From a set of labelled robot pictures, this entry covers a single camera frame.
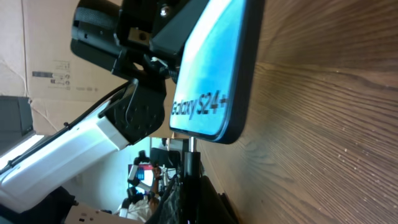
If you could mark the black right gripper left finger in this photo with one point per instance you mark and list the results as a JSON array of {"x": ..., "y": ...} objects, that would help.
[{"x": 172, "y": 206}]

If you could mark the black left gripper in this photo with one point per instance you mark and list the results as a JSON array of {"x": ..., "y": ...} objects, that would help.
[{"x": 152, "y": 35}]

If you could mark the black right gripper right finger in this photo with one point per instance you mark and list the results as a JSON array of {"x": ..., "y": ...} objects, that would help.
[{"x": 214, "y": 208}]

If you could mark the brown cardboard box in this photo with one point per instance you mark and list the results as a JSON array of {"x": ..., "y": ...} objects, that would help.
[{"x": 37, "y": 63}]

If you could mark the Galaxy smartphone with blue screen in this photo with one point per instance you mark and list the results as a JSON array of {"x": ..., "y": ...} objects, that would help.
[{"x": 214, "y": 84}]

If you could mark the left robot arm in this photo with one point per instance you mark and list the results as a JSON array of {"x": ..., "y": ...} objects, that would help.
[{"x": 32, "y": 183}]

